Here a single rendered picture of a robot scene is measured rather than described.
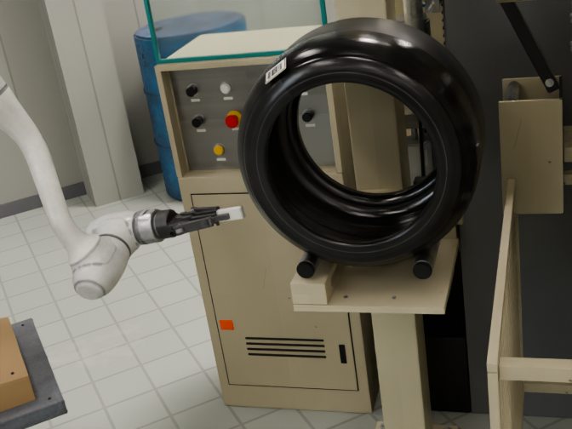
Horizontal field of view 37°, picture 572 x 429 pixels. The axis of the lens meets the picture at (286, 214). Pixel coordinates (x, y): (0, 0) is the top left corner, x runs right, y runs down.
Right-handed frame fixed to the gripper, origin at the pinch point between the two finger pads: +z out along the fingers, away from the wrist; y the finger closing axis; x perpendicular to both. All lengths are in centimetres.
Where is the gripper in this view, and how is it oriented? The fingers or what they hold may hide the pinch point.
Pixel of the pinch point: (231, 214)
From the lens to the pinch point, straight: 217.0
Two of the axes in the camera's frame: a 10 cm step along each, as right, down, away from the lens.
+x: 2.7, 8.9, 3.5
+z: 9.2, -1.4, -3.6
